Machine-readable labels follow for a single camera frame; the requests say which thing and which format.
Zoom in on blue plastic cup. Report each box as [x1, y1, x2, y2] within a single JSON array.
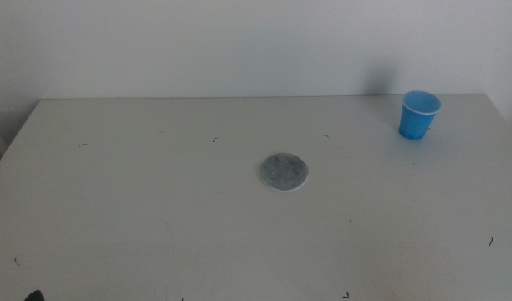
[[397, 89, 443, 141]]

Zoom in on round grey cup mat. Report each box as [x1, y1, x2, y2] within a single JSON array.
[[259, 152, 310, 193]]

